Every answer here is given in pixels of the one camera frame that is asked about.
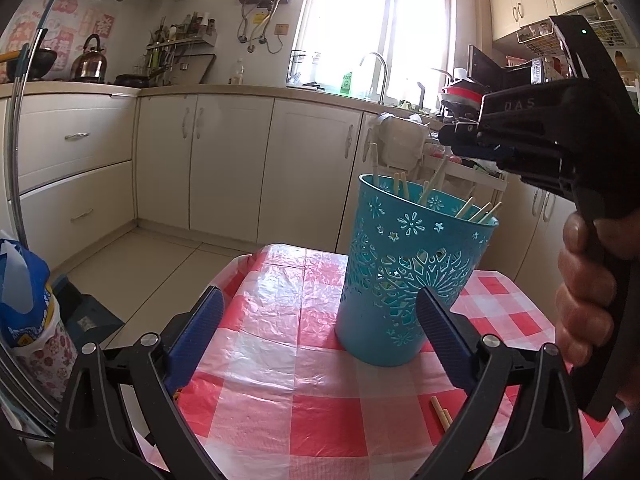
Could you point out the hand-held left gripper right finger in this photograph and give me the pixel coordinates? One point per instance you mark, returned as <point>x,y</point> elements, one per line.
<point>445,340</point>

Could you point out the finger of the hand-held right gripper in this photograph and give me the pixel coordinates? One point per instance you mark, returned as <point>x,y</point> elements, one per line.
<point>487,154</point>
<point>457,132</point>

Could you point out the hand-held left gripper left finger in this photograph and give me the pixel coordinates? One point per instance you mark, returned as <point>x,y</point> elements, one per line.
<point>200,330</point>

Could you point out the blue perforated plastic basket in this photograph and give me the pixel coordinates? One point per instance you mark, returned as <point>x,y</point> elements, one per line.
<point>390,320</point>

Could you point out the beige wooden chopstick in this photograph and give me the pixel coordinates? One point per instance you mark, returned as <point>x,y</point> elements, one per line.
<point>438,407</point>
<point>446,417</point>

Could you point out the bunch of wooden chopsticks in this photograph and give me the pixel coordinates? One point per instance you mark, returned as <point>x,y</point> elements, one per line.
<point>374,162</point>

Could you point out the person's right hand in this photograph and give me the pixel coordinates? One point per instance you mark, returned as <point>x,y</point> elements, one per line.
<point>582,285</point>

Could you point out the white shelf cart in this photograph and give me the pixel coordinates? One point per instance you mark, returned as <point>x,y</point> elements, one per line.
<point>480,180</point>

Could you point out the stack of bowls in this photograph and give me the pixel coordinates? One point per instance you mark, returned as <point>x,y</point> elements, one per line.
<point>460,96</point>

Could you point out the white hanging waste bin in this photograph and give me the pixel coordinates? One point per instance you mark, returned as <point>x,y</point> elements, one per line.
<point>400,140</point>

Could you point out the red white checked tablecloth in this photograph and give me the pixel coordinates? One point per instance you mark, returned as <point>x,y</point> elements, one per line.
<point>280,360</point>

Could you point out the chrome kitchen faucet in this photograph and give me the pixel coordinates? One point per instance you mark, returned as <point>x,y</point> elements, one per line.
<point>384,75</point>

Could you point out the cream tall cabinet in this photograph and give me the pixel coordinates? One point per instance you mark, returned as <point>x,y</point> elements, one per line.
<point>535,240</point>

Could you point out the dark blue box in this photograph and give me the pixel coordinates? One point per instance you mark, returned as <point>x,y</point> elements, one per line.
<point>87,312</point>

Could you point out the green dish soap bottle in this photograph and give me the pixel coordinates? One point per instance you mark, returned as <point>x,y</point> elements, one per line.
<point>346,84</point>

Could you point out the kitchen window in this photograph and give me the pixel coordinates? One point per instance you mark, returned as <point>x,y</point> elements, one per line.
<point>350,20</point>

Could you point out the floral patterned bag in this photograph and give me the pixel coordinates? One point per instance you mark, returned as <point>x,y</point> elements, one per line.
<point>42,360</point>

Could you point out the cream kitchen base cabinets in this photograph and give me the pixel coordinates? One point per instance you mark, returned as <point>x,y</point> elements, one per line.
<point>225,160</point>

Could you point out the blue plastic bag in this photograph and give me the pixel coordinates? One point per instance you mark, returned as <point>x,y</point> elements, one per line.
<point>22,285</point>

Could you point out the clear plastic bottle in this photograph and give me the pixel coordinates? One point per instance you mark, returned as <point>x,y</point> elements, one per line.
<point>237,74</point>

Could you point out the black frying pan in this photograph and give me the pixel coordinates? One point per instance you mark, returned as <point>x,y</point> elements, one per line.
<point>132,80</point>

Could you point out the dark cutting board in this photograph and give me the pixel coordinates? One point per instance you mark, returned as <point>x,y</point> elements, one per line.
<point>195,67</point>

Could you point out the metal mop pole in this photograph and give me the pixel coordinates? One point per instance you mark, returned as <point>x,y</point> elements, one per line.
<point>17,125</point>

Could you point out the steel kettle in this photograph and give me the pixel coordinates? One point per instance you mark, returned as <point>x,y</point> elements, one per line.
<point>90,65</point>

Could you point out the black wok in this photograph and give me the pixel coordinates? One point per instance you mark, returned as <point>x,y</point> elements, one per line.
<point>37,62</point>

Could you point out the wall power socket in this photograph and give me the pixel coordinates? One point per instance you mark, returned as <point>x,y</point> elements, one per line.
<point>281,28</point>

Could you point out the wall utensil rack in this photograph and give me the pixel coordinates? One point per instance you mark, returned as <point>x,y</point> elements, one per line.
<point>180,42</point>

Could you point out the pink wall stickers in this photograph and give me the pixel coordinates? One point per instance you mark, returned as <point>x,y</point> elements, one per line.
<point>65,15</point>

